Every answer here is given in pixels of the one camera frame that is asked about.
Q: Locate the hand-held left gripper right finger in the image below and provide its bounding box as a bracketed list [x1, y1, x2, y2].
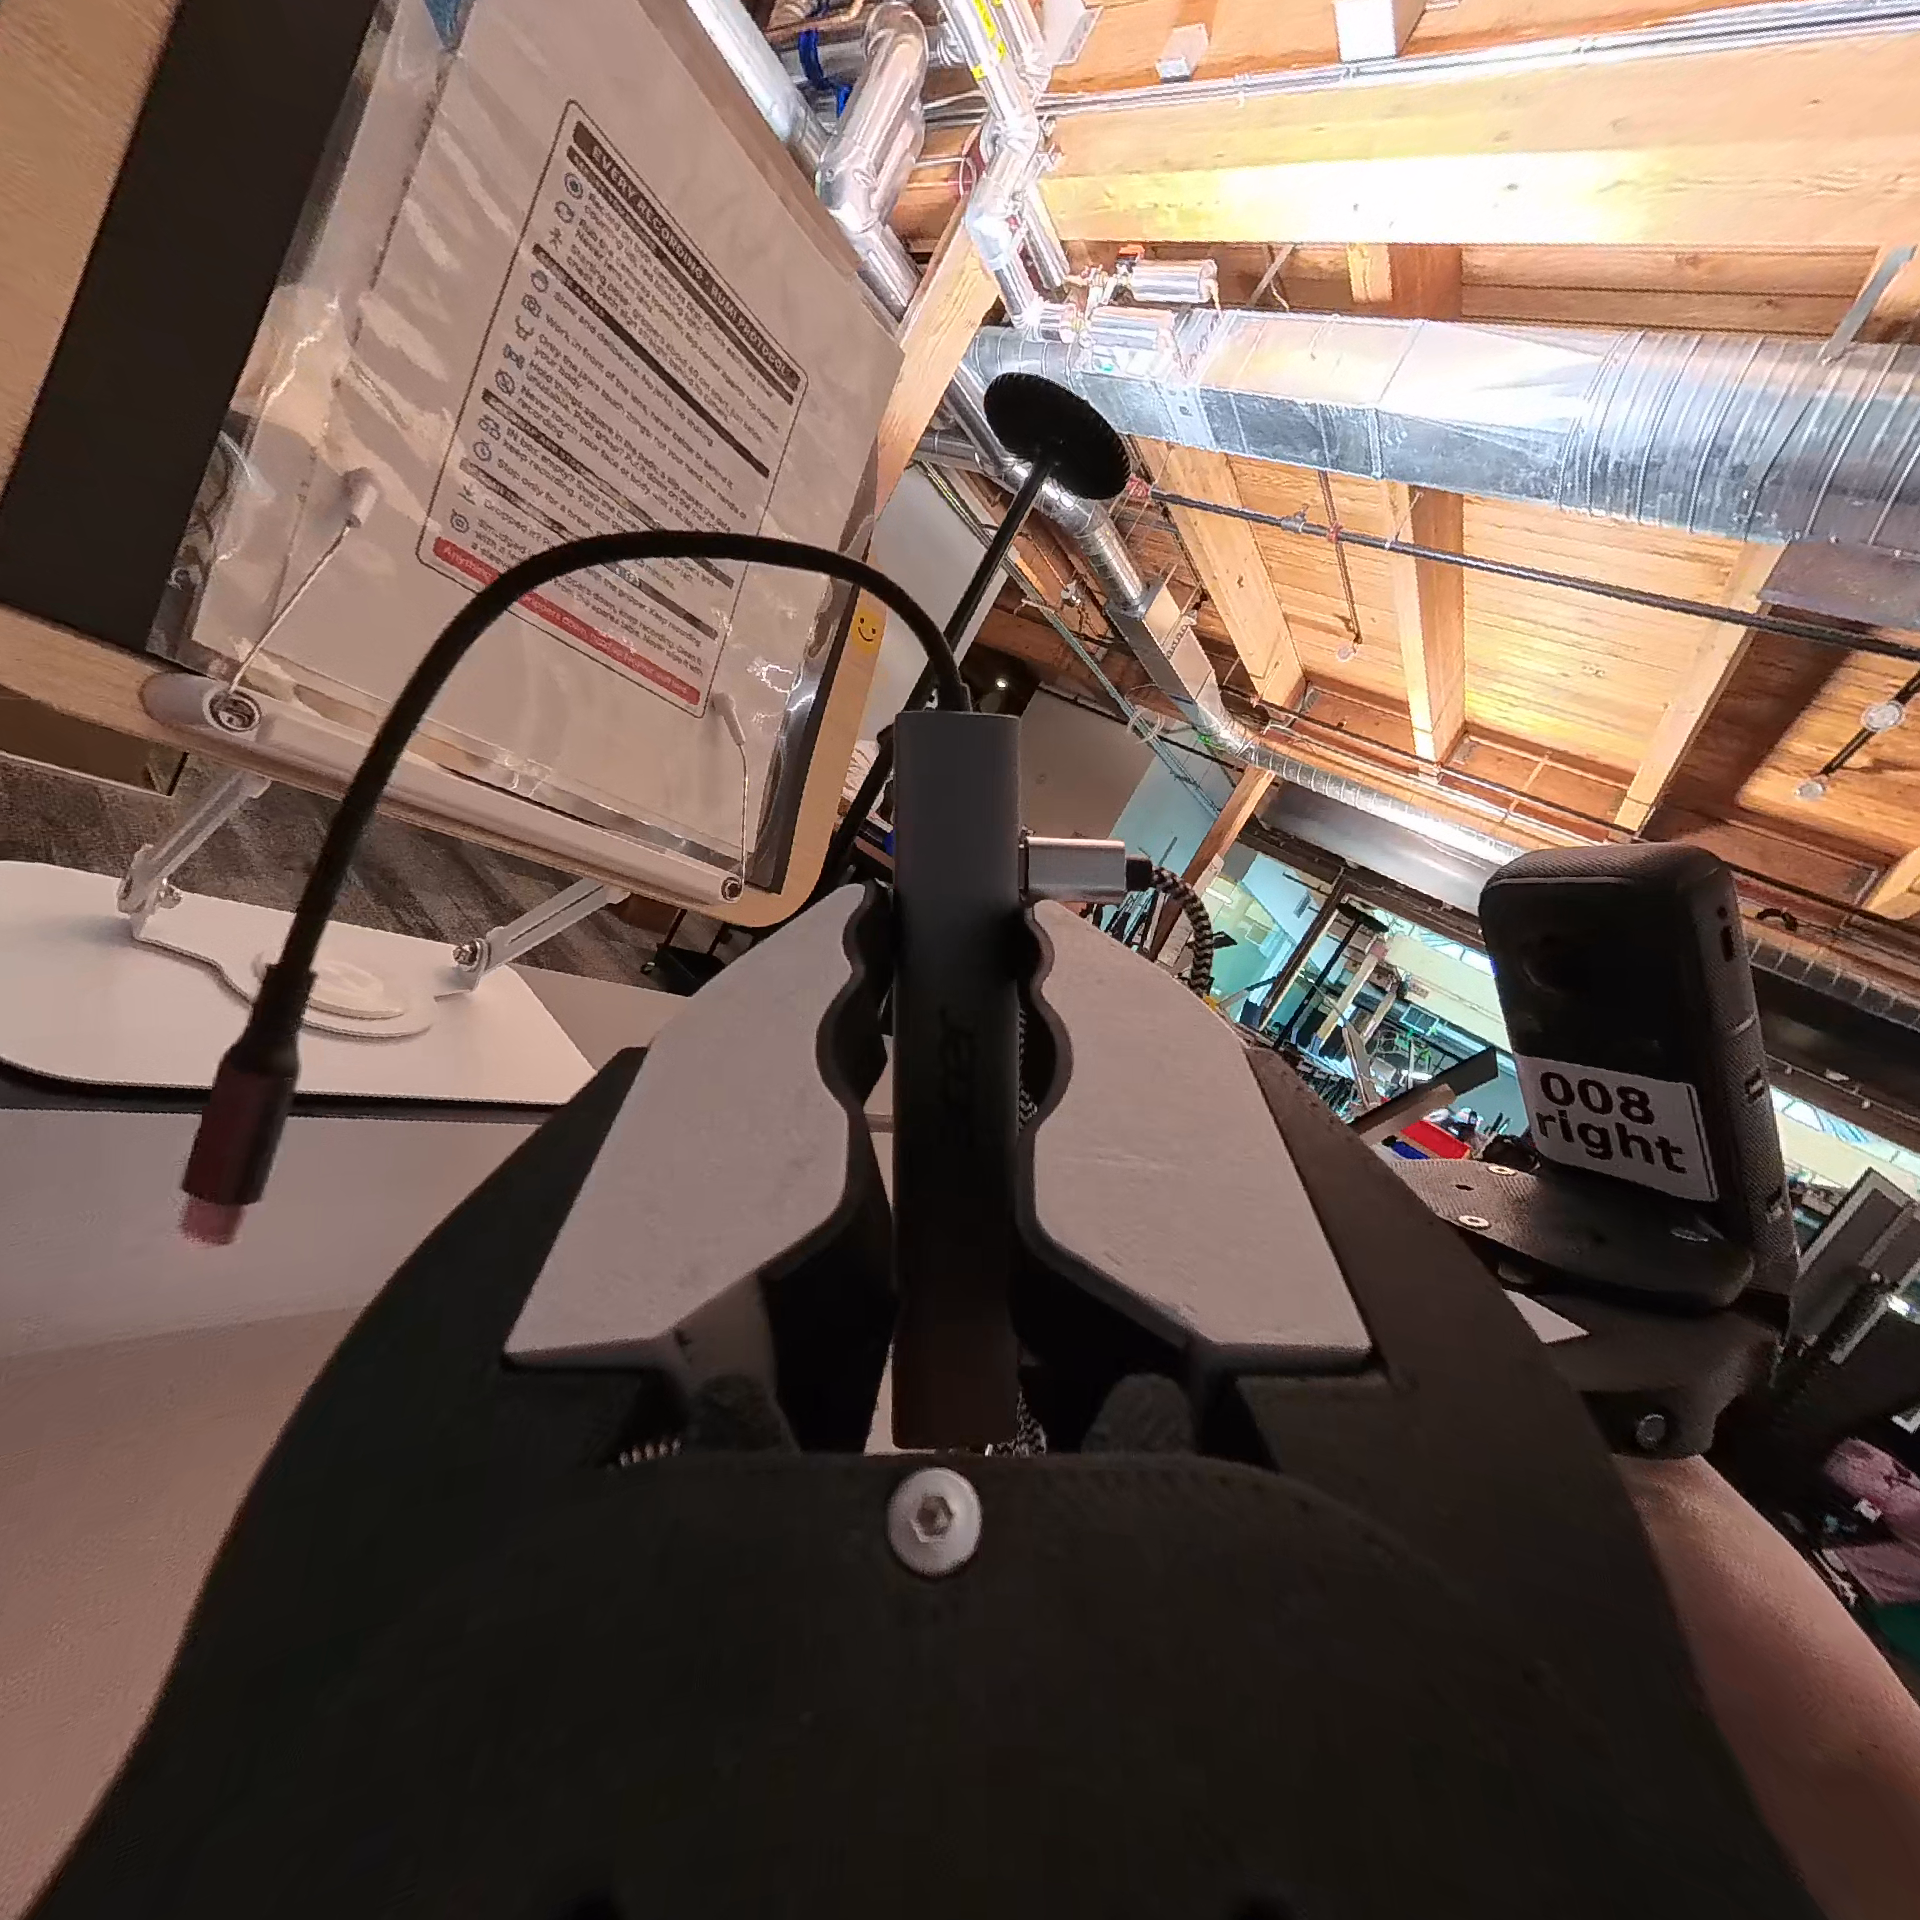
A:
[1011, 901, 1379, 1370]

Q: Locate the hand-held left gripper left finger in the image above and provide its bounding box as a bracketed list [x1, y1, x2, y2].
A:
[500, 883, 901, 1370]

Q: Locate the black white braided usb-c cable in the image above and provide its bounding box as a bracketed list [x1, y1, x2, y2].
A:
[982, 838, 1214, 1461]

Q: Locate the grey usb hub with cable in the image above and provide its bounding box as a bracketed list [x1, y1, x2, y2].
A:
[176, 533, 1033, 1455]

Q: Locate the person's right forearm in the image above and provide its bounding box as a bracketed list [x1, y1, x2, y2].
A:
[1611, 1447, 1920, 1920]

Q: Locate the black pole with round disc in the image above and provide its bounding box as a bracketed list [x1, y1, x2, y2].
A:
[937, 372, 1129, 708]

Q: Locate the silver ventilation duct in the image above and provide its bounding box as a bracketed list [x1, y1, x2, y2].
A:
[899, 307, 1920, 549]

